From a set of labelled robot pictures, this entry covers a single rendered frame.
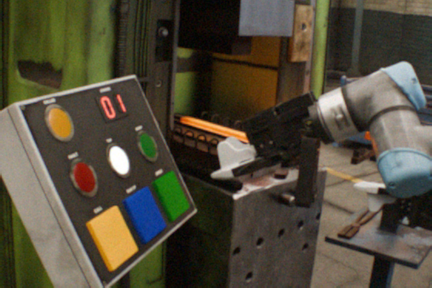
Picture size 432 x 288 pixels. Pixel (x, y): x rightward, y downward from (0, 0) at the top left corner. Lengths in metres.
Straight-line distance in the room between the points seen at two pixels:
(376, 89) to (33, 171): 0.49
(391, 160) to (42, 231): 0.48
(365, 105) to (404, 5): 9.22
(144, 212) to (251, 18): 0.58
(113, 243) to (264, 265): 0.71
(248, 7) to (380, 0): 9.09
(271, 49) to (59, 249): 1.04
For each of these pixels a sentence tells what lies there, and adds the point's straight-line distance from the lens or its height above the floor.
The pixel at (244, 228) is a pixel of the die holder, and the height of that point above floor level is 0.82.
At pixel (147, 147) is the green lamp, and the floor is 1.09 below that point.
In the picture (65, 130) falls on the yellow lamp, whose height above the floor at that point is 1.15.
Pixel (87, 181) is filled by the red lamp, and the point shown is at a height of 1.08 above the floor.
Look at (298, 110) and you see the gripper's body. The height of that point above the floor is 1.19.
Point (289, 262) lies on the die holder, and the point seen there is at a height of 0.66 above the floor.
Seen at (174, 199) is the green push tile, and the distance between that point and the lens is 0.93.
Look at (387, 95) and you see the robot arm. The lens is 0.76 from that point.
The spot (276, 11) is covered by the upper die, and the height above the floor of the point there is 1.33.
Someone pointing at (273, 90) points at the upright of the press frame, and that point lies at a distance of 1.60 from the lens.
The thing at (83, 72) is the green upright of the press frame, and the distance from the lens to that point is 1.13.
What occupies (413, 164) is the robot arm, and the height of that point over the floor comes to 1.16.
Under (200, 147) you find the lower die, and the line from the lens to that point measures 1.34.
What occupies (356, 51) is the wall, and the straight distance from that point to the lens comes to 10.57.
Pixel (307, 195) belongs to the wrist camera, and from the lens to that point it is 0.82.
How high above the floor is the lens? 1.34
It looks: 13 degrees down
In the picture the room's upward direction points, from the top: 4 degrees clockwise
